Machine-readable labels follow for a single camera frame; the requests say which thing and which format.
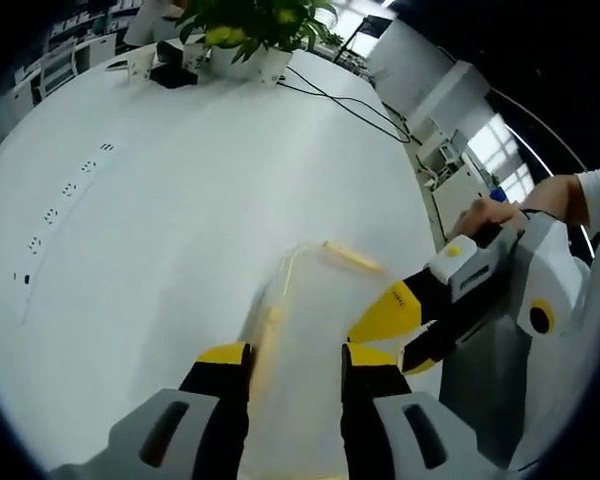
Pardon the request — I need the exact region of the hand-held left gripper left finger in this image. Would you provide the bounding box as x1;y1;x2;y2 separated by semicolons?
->
107;341;255;480

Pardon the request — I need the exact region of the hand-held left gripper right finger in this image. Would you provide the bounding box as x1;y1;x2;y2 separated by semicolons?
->
340;342;514;480

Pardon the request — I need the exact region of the clear plastic bag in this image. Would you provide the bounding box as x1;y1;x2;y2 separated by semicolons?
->
240;241;406;479

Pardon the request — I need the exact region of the person's right hand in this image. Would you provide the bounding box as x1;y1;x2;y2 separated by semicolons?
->
452;198;532;240

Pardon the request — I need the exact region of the white shelf unit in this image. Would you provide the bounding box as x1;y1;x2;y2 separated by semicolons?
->
413;115;487;242

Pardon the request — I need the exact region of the row of table power outlets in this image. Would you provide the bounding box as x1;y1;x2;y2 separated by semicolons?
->
10;142;119;284

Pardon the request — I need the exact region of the white plant pot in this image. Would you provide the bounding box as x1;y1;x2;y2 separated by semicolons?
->
208;43;254;77
248;45;295;85

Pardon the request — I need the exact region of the black tripod stand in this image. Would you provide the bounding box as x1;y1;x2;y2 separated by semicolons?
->
333;14;382;67

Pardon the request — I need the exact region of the green potted plant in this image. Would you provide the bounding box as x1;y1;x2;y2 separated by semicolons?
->
177;0;340;66

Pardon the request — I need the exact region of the white paper cup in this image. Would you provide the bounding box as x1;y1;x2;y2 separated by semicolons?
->
126;48;157;84
181;41;207;72

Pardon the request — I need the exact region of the black box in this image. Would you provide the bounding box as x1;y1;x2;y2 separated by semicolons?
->
148;39;200;90

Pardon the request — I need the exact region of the white office chair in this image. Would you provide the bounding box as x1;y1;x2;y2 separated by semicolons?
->
38;38;80;102

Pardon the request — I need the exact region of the black table cable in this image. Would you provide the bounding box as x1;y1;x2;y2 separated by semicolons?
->
278;64;412;145

